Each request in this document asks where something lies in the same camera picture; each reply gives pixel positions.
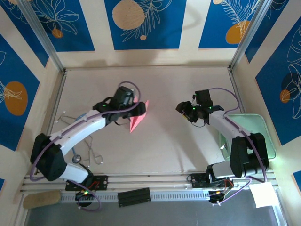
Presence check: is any black slotted block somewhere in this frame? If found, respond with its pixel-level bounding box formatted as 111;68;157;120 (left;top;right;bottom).
117;187;151;208

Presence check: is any long aluminium table rail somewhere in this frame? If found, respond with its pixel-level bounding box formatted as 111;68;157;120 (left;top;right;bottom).
20;173;279;195

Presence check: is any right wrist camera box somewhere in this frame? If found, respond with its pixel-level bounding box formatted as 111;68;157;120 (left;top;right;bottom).
192;89;214;106

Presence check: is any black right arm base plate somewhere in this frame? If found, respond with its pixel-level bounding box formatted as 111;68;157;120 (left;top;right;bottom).
189;173;235;189

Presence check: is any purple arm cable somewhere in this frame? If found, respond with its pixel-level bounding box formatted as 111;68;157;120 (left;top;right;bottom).
30;81;142;211
208;87;269;205

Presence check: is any white paper note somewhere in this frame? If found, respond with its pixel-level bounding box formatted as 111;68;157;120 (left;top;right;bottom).
248;181;279;209

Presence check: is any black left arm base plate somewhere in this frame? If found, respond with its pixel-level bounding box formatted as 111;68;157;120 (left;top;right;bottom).
64;175;109;191

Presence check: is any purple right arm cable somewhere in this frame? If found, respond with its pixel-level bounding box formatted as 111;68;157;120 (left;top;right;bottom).
208;87;269;205

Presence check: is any black controller board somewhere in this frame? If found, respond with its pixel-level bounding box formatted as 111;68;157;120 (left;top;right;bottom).
208;191;228;204
75;191;95;208

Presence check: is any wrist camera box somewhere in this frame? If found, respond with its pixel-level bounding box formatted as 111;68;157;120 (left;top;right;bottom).
114;86;135;105
192;89;214;106

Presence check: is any pink square paper sheet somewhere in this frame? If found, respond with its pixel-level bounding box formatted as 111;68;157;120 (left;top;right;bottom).
129;99;151;134

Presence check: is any blue floral wall poster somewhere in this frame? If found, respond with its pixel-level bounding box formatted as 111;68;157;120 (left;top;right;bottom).
244;0;290;64
255;16;301;146
0;34;40;151
0;0;49;68
104;0;188;50
30;0;96;52
198;0;261;49

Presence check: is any beige oval pad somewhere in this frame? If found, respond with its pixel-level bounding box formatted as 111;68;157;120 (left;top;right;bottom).
23;190;62;210

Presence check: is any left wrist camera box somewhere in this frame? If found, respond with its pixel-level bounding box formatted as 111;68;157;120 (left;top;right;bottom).
114;86;135;105

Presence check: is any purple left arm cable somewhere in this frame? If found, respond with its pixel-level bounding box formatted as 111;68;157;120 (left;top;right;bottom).
30;81;142;211

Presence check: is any grey slotted cable duct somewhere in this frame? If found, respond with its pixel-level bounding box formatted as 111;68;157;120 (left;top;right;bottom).
60;190;211;202

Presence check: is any mint green zip case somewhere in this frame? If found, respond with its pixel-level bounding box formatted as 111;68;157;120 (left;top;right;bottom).
218;113;277;163

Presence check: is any aluminium frame post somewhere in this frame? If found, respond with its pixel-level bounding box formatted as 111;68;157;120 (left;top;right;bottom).
229;0;271;71
17;0;66;73

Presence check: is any aluminium side rail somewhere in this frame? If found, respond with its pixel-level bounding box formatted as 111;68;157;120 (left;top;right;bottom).
34;70;68;175
228;67;246;116

